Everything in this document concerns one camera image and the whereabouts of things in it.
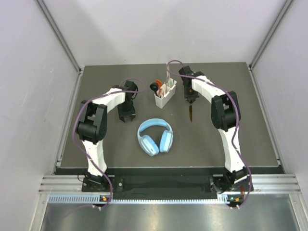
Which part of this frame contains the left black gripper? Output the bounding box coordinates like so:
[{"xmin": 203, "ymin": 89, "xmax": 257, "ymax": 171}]
[{"xmin": 117, "ymin": 100, "xmax": 135, "ymax": 121}]

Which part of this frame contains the white compartment utensil container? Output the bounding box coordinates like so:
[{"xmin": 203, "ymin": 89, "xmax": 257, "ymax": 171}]
[{"xmin": 154, "ymin": 80, "xmax": 177, "ymax": 109}]

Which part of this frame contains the small silver fork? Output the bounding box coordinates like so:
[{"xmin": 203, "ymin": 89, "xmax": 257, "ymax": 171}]
[{"xmin": 167, "ymin": 78, "xmax": 174, "ymax": 88}]

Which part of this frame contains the white spoon horizontal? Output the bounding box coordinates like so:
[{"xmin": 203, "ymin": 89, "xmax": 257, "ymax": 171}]
[{"xmin": 162, "ymin": 83, "xmax": 171, "ymax": 97}]

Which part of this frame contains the white spoon vertical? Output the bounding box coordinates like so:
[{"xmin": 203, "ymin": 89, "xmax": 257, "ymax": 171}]
[{"xmin": 158, "ymin": 87, "xmax": 165, "ymax": 98}]

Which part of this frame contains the knife with beige handle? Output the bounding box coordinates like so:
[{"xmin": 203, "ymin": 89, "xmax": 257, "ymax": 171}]
[{"xmin": 165, "ymin": 62, "xmax": 170, "ymax": 85}]

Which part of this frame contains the orange plastic spoon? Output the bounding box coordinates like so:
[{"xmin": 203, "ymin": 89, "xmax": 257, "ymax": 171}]
[{"xmin": 155, "ymin": 79, "xmax": 163, "ymax": 94}]

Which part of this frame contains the black ladle spoon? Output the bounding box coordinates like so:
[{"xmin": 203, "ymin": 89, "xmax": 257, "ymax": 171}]
[{"xmin": 150, "ymin": 82, "xmax": 159, "ymax": 96}]

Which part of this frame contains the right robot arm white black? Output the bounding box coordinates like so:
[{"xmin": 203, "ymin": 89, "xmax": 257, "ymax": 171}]
[{"xmin": 179, "ymin": 65, "xmax": 247, "ymax": 193}]

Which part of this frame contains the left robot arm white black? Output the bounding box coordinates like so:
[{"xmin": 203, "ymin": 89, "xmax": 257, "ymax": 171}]
[{"xmin": 74, "ymin": 78, "xmax": 139, "ymax": 192}]

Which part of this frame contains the blue over-ear headphones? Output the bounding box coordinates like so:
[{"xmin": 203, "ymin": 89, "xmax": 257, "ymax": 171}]
[{"xmin": 137, "ymin": 118, "xmax": 174, "ymax": 157}]

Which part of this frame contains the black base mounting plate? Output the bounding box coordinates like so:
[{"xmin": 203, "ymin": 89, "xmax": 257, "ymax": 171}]
[{"xmin": 81, "ymin": 174, "xmax": 253, "ymax": 193}]

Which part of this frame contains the aluminium frame rail front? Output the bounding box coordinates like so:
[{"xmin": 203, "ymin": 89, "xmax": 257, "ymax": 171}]
[{"xmin": 38, "ymin": 174, "xmax": 301, "ymax": 204}]

